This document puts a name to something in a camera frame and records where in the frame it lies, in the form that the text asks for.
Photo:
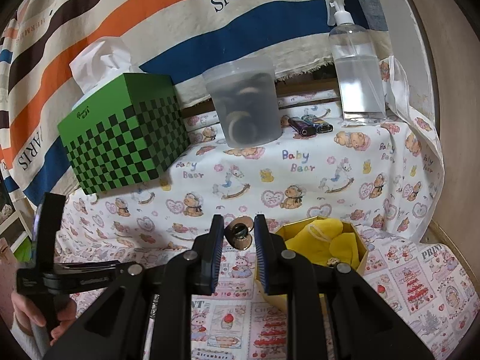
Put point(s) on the white tissue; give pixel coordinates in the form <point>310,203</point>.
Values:
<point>101,62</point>

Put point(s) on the translucent plastic container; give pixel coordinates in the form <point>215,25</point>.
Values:
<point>245,98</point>

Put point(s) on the clear spray bottle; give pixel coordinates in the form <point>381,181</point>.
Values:
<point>357,65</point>

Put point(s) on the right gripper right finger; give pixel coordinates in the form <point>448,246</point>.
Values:
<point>285,272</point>

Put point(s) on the yellow cloth pouch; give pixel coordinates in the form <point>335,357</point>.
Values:
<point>322,241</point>

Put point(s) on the left hand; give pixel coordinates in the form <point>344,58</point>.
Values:
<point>27,315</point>

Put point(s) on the gold octagonal jewelry box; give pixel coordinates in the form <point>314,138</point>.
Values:
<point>280,301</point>

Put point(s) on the baby bear print cloth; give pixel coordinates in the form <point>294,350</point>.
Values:
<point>387,175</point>

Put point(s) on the purple lighter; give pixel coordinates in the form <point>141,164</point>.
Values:
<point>301,127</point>

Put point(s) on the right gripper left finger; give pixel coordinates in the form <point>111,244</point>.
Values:
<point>192,272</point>

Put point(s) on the green checkered tissue box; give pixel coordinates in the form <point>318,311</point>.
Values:
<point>128,132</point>

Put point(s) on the striped Paris blanket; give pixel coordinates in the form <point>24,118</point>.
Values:
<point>178,38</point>

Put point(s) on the patterned dark lighter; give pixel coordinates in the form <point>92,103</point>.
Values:
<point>319,124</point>

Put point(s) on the strawberry print cloth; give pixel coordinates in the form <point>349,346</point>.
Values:
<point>423,283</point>

